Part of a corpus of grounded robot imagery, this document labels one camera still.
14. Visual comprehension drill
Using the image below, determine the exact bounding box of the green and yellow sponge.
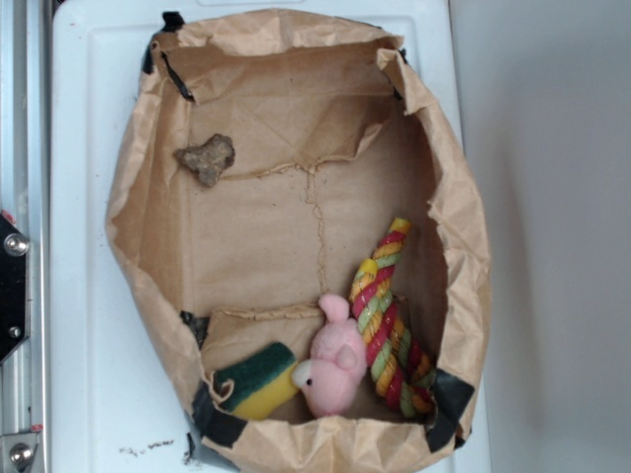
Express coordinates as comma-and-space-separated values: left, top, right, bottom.
213, 342, 299, 420

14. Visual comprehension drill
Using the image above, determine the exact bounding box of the brown paper bag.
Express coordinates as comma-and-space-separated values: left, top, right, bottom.
106, 9, 491, 472

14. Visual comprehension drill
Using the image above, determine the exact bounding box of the brown rock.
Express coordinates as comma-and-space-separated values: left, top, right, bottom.
174, 134, 236, 187

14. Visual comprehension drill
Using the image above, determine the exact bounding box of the pink plush toy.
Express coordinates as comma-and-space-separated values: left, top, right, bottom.
291, 294, 367, 418

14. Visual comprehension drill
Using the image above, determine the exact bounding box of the multicolour rope toy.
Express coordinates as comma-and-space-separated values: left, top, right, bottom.
349, 218, 436, 419

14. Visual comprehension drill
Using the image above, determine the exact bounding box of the aluminium frame rail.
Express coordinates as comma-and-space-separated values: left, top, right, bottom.
1, 1, 51, 472

